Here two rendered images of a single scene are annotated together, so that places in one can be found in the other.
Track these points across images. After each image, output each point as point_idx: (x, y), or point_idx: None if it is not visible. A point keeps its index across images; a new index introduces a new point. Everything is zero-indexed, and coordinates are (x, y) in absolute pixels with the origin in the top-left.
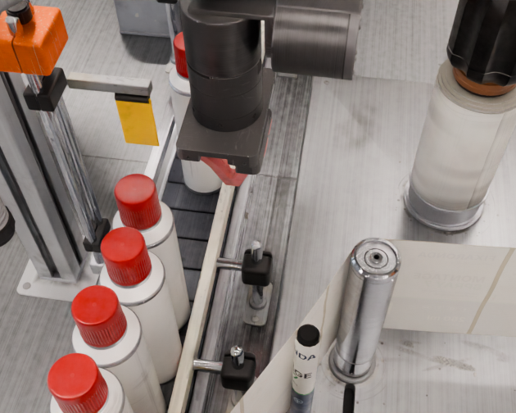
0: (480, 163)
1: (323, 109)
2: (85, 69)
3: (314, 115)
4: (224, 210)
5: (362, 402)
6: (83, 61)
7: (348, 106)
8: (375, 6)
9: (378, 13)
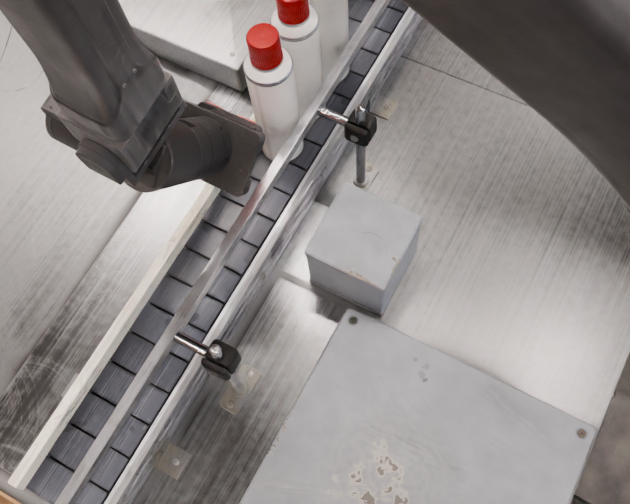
0: None
1: (251, 26)
2: (467, 201)
3: (263, 21)
4: None
5: None
6: (468, 214)
7: (228, 22)
8: (101, 201)
9: (105, 188)
